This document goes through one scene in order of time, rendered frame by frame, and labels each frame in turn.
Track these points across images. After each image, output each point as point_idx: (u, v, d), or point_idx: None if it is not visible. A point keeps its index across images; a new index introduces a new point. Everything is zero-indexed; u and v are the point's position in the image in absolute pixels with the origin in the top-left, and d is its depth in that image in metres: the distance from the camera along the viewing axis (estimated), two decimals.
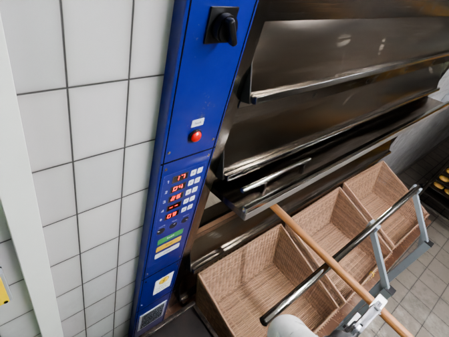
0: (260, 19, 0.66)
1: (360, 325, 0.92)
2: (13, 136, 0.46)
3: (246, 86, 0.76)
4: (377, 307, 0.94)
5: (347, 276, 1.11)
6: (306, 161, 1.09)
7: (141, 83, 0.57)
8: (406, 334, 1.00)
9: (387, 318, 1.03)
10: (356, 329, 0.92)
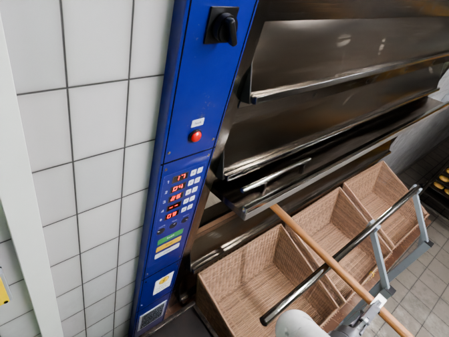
0: (260, 19, 0.66)
1: (367, 318, 0.95)
2: (13, 136, 0.46)
3: (246, 86, 0.76)
4: (376, 306, 1.00)
5: (347, 276, 1.11)
6: (306, 161, 1.09)
7: (141, 83, 0.57)
8: (406, 334, 1.00)
9: (387, 318, 1.03)
10: (365, 320, 0.94)
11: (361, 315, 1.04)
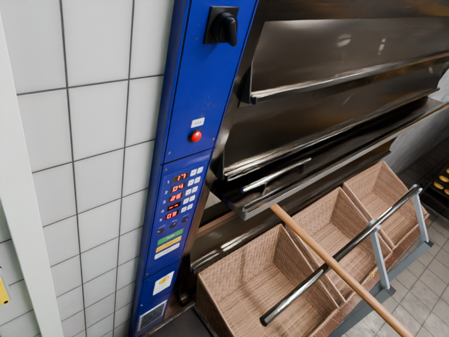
0: (260, 19, 0.66)
1: None
2: (13, 136, 0.46)
3: (246, 86, 0.76)
4: None
5: None
6: (306, 161, 1.09)
7: (141, 83, 0.57)
8: None
9: None
10: None
11: None
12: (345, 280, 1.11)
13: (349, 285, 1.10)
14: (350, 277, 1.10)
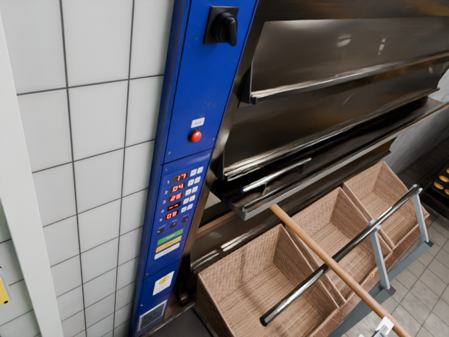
0: (260, 19, 0.66)
1: None
2: (13, 136, 0.46)
3: (246, 86, 0.76)
4: (383, 333, 0.89)
5: None
6: (306, 161, 1.09)
7: (141, 83, 0.57)
8: None
9: None
10: None
11: None
12: (345, 281, 1.11)
13: (349, 285, 1.10)
14: (349, 278, 1.10)
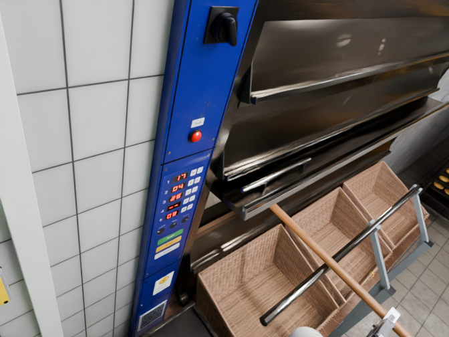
0: (260, 19, 0.66)
1: (382, 334, 0.93)
2: (13, 136, 0.46)
3: (246, 86, 0.76)
4: (391, 321, 0.98)
5: None
6: (306, 161, 1.09)
7: (141, 83, 0.57)
8: None
9: None
10: None
11: (374, 330, 1.02)
12: (345, 281, 1.11)
13: (349, 285, 1.10)
14: (349, 278, 1.10)
